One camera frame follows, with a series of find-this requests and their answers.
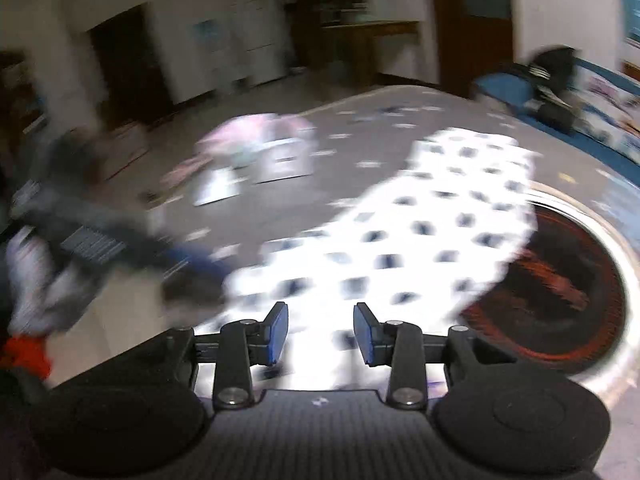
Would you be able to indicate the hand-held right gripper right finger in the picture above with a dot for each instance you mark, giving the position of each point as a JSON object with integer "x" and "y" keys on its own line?
{"x": 364, "y": 335}

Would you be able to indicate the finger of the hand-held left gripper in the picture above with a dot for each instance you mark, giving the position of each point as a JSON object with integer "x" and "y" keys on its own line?
{"x": 195, "y": 262}

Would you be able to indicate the butterfly print pillow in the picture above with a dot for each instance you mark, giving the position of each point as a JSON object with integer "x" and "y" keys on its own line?
{"x": 607, "y": 100}

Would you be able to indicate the blue sofa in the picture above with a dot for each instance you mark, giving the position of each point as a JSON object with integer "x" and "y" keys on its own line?
{"x": 500, "y": 90}

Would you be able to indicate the green framed window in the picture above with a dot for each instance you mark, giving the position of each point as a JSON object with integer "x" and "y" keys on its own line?
{"x": 630, "y": 5}

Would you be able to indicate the dark wooden door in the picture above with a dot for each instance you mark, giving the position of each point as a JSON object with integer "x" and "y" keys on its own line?
{"x": 470, "y": 20}

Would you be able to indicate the round white-rimmed basket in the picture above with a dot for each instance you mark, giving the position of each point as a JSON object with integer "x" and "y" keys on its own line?
{"x": 560, "y": 280}

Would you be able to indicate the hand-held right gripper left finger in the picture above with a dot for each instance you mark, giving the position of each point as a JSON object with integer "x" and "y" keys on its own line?
{"x": 277, "y": 332}

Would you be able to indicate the wooden desk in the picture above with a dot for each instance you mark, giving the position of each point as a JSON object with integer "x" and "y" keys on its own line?
{"x": 370, "y": 35}

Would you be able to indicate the white polka dot garment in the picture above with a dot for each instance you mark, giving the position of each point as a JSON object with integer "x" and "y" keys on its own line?
{"x": 400, "y": 220}

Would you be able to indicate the pink and white folded clothes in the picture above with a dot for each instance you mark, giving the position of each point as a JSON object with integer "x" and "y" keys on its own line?
{"x": 260, "y": 155}

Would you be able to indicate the white cabinet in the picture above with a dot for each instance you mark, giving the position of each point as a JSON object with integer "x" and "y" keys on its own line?
{"x": 230, "y": 45}

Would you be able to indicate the black backpack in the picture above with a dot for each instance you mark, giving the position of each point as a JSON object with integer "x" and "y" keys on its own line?
{"x": 550, "y": 67}

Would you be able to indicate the grey star print mat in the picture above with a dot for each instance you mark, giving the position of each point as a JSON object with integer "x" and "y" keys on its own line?
{"x": 350, "y": 125}

